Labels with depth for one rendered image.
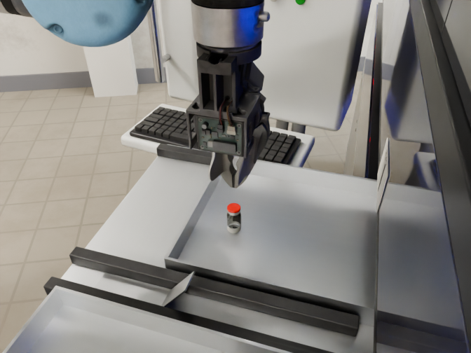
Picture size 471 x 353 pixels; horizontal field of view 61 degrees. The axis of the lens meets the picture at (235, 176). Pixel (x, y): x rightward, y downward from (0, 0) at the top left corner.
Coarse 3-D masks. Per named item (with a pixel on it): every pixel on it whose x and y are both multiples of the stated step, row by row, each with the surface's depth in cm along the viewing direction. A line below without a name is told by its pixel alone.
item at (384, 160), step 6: (384, 150) 53; (384, 156) 52; (384, 162) 51; (378, 168) 56; (378, 174) 55; (384, 174) 49; (378, 180) 53; (384, 180) 48; (384, 186) 48; (378, 192) 51; (378, 198) 50; (378, 204) 49
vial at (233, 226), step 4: (228, 212) 60; (228, 216) 60; (232, 216) 60; (236, 216) 60; (240, 216) 61; (228, 220) 61; (232, 220) 60; (236, 220) 60; (240, 220) 61; (228, 224) 61; (232, 224) 61; (236, 224) 61; (240, 224) 62; (228, 228) 62; (232, 228) 62; (236, 228) 62; (240, 228) 63; (232, 232) 62; (236, 232) 62
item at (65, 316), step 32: (64, 288) 50; (32, 320) 47; (64, 320) 50; (96, 320) 50; (128, 320) 49; (160, 320) 47; (32, 352) 47; (64, 352) 47; (96, 352) 47; (128, 352) 47; (160, 352) 47; (192, 352) 47; (224, 352) 47; (256, 352) 45; (288, 352) 44
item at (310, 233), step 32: (224, 192) 70; (256, 192) 70; (288, 192) 70; (320, 192) 70; (352, 192) 70; (192, 224) 62; (224, 224) 64; (256, 224) 64; (288, 224) 64; (320, 224) 64; (352, 224) 64; (192, 256) 59; (224, 256) 59; (256, 256) 59; (288, 256) 59; (320, 256) 59; (352, 256) 59; (256, 288) 52; (288, 288) 50; (320, 288) 54; (352, 288) 54
